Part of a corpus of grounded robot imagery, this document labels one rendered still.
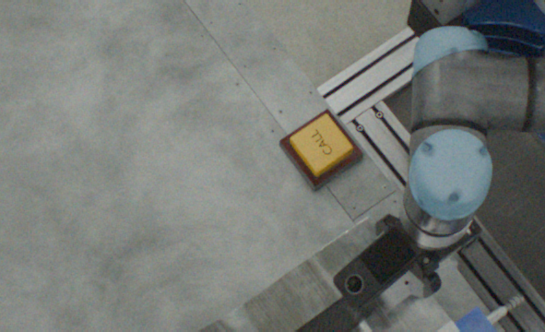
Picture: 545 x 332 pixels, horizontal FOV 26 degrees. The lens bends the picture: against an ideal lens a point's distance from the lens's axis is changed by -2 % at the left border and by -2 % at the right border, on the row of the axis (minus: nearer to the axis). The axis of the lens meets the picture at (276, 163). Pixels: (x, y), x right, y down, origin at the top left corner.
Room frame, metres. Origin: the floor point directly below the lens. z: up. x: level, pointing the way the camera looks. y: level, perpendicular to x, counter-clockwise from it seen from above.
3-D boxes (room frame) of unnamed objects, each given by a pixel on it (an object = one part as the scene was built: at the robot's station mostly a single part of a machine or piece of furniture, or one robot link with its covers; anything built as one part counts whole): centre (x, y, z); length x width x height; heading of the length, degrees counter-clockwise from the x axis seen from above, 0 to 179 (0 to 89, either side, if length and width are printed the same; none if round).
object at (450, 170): (0.37, -0.16, 1.21); 0.09 x 0.08 x 0.11; 176
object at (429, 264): (0.37, -0.17, 1.05); 0.09 x 0.08 x 0.12; 126
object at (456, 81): (0.47, -0.19, 1.21); 0.11 x 0.11 x 0.08; 86
